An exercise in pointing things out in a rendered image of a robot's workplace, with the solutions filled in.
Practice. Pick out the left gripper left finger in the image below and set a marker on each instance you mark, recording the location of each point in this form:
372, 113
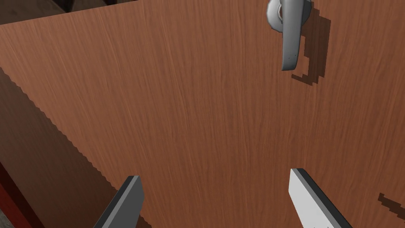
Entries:
125, 205

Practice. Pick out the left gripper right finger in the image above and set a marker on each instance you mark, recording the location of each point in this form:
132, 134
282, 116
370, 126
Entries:
311, 205

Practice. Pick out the brown wooden door leaf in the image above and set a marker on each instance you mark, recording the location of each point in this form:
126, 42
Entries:
202, 104

